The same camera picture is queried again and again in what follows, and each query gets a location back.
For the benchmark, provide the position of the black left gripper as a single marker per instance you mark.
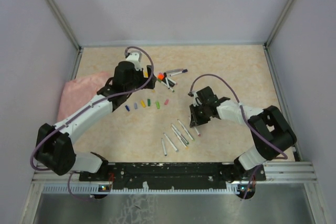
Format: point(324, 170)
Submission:
point(143, 80)

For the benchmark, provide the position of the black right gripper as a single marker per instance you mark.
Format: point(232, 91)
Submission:
point(196, 120)

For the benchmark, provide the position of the light green capped marker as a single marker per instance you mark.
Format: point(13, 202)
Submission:
point(185, 129)

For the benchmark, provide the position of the yellow marker cap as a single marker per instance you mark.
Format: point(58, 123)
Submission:
point(143, 104)

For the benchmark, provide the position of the dark green capped marker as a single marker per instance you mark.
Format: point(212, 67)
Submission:
point(163, 83)

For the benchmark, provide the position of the yellow capped white marker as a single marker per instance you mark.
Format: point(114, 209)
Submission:
point(180, 139)

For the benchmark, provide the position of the grey blue capped marker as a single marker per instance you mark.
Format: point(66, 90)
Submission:
point(171, 142)

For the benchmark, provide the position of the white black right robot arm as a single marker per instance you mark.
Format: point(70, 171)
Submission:
point(271, 133)

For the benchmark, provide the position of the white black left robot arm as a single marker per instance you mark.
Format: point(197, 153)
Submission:
point(54, 145)

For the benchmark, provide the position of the grey purple pen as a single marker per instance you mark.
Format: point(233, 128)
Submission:
point(174, 70)

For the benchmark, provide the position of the orange highlighter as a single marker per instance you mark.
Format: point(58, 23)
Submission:
point(160, 77)

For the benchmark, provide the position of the black capped white marker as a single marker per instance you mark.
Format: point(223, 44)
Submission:
point(166, 80)

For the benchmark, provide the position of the pink tipped white marker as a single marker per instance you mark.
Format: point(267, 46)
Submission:
point(171, 81)

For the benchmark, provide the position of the blue tipped white marker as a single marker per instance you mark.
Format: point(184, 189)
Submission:
point(179, 72)

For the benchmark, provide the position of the pink cloth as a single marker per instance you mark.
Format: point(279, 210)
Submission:
point(79, 92)

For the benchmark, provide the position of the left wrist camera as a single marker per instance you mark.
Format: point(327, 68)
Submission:
point(135, 58)

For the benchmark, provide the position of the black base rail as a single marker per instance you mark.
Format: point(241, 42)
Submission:
point(165, 176)

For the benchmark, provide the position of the aluminium frame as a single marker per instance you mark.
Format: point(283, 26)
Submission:
point(295, 36)

